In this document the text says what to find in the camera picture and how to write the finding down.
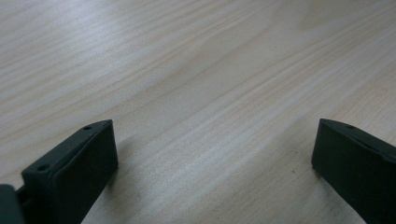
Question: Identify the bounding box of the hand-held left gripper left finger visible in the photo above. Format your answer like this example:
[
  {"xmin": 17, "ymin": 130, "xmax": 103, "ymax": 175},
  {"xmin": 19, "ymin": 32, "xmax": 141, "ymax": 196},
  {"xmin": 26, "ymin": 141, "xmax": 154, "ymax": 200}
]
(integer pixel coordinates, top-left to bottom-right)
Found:
[{"xmin": 16, "ymin": 119, "xmax": 120, "ymax": 224}]

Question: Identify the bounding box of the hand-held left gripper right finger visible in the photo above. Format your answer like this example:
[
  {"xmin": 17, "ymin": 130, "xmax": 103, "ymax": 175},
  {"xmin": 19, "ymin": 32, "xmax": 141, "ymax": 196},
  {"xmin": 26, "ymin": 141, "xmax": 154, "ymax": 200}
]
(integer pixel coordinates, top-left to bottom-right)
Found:
[{"xmin": 311, "ymin": 118, "xmax": 396, "ymax": 224}]

